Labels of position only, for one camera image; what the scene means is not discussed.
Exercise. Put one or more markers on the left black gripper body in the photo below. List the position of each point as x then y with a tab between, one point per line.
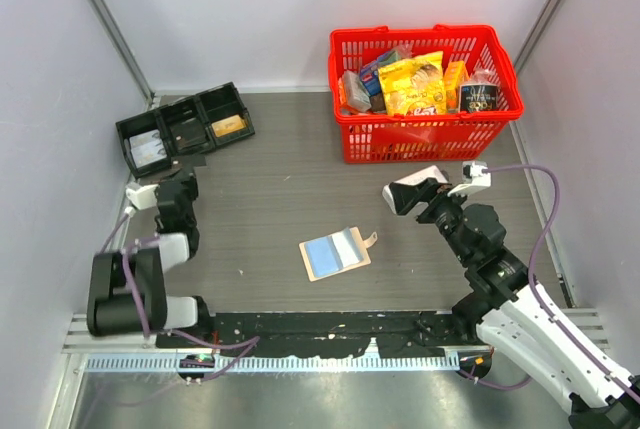
191	190

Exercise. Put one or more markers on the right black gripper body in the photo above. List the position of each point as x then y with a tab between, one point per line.
444	210

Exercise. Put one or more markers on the dark card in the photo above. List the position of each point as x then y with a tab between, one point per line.
189	137

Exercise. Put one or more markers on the beige card holder wallet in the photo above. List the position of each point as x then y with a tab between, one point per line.
336	253

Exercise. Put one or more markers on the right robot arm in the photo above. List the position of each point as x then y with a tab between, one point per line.
511	311

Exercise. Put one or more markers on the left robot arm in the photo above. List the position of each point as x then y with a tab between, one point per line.
127	292

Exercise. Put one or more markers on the white cards in tray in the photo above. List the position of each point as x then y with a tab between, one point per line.
147	148

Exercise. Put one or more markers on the gold card in tray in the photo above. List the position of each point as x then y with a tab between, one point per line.
229	125

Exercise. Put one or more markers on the black three-compartment tray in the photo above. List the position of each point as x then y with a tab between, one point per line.
208	106

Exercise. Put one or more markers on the red shopping basket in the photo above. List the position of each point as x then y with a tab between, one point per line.
376	137

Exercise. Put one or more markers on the grey wrapped snack pack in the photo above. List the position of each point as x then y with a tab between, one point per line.
352	93

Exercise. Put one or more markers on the yellow chips bag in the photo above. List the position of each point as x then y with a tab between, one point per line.
414	86

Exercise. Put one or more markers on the black round can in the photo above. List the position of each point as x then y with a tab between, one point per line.
478	97

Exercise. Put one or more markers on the blue snack packet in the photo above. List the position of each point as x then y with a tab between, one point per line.
369	73

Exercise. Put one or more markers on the orange snack box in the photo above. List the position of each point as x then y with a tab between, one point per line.
455	75

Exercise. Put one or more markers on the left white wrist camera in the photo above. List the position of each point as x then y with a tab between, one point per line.
140	197

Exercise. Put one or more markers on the black mounting base plate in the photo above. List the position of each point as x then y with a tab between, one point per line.
338	335

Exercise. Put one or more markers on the white cable duct strip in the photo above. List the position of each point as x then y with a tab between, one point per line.
184	363

